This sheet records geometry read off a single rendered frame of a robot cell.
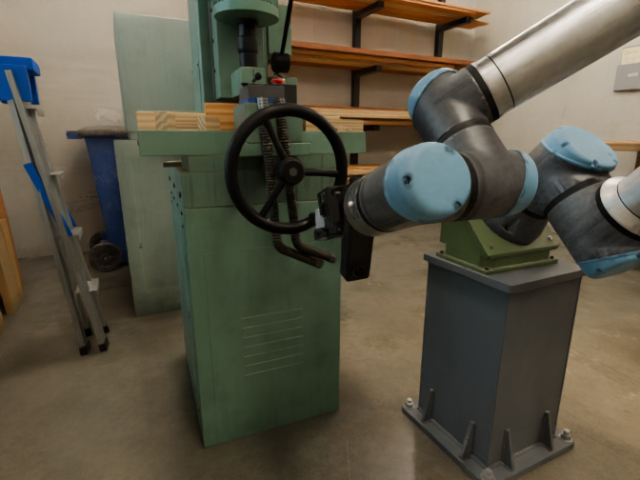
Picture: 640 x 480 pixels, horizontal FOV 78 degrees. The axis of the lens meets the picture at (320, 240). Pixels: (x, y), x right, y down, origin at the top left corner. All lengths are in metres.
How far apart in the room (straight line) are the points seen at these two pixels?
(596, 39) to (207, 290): 0.94
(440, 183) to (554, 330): 0.85
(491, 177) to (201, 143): 0.71
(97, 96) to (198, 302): 2.62
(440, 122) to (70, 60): 3.20
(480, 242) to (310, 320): 0.53
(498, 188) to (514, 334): 0.64
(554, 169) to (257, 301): 0.81
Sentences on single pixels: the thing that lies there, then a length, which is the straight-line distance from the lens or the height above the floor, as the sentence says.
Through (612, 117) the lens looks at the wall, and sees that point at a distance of 4.13.
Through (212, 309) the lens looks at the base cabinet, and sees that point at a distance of 1.13.
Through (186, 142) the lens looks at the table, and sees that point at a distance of 1.03.
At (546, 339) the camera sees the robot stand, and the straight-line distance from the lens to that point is 1.24.
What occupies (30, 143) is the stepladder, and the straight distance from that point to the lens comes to 1.81.
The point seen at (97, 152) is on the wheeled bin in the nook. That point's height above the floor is 0.79.
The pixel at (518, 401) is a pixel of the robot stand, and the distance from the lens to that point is 1.26.
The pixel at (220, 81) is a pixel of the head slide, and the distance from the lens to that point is 1.31.
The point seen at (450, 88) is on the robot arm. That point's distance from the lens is 0.63.
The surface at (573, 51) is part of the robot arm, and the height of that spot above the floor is 0.99.
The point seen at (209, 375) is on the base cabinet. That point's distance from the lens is 1.22.
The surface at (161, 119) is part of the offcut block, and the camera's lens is 1.06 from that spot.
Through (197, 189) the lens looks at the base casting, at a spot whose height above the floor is 0.76.
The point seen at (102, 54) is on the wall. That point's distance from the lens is 3.58.
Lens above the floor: 0.88
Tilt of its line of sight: 14 degrees down
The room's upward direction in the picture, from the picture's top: straight up
